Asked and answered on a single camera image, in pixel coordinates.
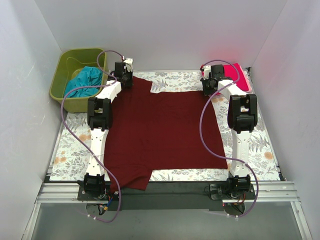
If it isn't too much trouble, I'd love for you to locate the dark red t shirt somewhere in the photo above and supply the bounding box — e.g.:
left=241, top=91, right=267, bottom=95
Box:
left=104, top=77, right=227, bottom=192

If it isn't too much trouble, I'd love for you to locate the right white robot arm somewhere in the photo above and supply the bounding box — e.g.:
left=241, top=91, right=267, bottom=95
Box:
left=200, top=64, right=258, bottom=199

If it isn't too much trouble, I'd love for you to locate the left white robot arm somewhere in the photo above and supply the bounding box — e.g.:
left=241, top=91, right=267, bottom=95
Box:
left=82, top=58, right=133, bottom=200

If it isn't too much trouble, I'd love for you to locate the folded pink t shirt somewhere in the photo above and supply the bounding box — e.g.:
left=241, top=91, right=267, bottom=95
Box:
left=211, top=63, right=248, bottom=99

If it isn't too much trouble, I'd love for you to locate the teal t shirt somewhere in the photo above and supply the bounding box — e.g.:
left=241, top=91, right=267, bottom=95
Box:
left=64, top=66, right=103, bottom=98

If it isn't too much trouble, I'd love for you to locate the olive green plastic bin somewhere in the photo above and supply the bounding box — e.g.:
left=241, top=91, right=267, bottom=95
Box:
left=49, top=48, right=108, bottom=113

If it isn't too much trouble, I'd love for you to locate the floral table mat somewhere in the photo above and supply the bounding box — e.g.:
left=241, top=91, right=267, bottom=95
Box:
left=48, top=71, right=280, bottom=182

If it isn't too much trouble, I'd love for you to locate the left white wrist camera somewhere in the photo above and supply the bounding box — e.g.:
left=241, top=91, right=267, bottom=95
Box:
left=122, top=58, right=134, bottom=73

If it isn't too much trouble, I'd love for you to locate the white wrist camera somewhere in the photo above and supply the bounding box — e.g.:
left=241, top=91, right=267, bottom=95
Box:
left=200, top=65, right=212, bottom=81
left=122, top=58, right=134, bottom=73

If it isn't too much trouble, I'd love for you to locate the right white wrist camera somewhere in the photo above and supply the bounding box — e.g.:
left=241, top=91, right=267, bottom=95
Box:
left=200, top=65, right=212, bottom=81

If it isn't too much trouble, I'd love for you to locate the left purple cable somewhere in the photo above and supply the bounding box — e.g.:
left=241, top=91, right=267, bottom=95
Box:
left=60, top=50, right=125, bottom=224

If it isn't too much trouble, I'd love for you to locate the purple cable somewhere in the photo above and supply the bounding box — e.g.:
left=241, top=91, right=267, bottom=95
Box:
left=198, top=59, right=259, bottom=219
left=60, top=50, right=125, bottom=224

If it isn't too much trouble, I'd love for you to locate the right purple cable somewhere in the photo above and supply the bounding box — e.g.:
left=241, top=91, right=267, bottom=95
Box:
left=198, top=59, right=259, bottom=219

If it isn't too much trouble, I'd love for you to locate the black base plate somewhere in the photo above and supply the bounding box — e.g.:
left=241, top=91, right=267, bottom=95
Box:
left=77, top=180, right=256, bottom=213

